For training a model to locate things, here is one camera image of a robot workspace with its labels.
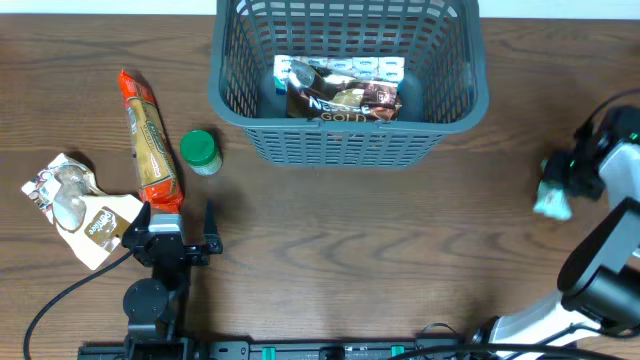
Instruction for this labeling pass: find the green lid jar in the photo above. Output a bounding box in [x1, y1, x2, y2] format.
[180, 130, 223, 176]

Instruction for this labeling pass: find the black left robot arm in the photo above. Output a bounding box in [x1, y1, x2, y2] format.
[122, 202, 223, 360]

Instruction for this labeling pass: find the grey plastic basket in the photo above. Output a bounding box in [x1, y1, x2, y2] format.
[209, 0, 489, 168]

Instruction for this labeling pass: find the brown Nescafe Gold coffee bag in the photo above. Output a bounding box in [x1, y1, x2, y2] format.
[285, 61, 404, 122]

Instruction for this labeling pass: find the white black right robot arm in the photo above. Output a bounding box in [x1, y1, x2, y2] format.
[484, 105, 639, 347]

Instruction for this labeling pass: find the white brown snack pouch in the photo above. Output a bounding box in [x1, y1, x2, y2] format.
[21, 153, 143, 270]

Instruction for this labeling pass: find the tissue multipack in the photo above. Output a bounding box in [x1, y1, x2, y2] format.
[273, 55, 405, 95]

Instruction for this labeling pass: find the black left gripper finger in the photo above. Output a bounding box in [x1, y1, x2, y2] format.
[203, 200, 219, 245]
[130, 202, 151, 230]

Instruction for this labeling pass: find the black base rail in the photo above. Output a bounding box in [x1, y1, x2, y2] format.
[77, 324, 579, 360]

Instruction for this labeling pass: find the orange spaghetti packet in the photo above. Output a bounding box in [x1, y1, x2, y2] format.
[118, 70, 184, 214]

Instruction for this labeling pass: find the small teal tissue packet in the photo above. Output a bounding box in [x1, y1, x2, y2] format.
[533, 181, 573, 221]

